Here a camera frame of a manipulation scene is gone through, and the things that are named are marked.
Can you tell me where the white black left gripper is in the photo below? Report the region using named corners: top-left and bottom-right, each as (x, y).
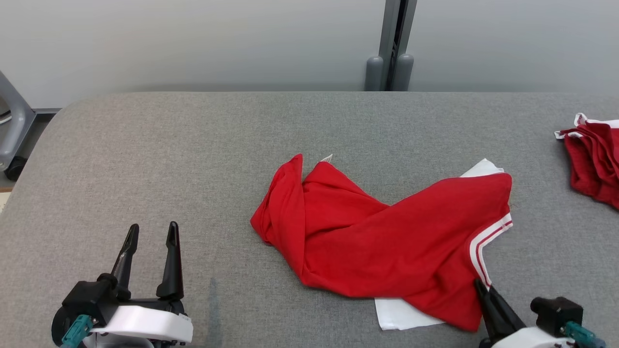
top-left (92, 221), bottom-right (194, 346)

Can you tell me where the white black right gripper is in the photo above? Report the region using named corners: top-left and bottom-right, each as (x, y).
top-left (474, 278), bottom-right (578, 348)

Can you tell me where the red garment white striped hem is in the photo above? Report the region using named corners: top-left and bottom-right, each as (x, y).
top-left (250, 154), bottom-right (514, 333)

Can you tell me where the red garment with white trim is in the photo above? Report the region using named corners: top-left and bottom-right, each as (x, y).
top-left (554, 113), bottom-right (619, 209)

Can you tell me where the grey rounded partition foot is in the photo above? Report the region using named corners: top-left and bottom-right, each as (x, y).
top-left (393, 54), bottom-right (415, 91)
top-left (365, 56), bottom-right (384, 91)

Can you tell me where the right camera cable teal plug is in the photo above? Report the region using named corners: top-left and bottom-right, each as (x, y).
top-left (563, 321), bottom-right (606, 348)

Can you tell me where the camera cable teal plug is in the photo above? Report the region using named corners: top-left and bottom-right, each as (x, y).
top-left (563, 321), bottom-right (606, 348)
top-left (60, 314), bottom-right (93, 348)

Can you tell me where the left camera cable teal plug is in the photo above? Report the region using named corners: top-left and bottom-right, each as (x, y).
top-left (60, 314), bottom-right (93, 348)

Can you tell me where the grey metal partition post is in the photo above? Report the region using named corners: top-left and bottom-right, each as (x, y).
top-left (379, 0), bottom-right (417, 91)

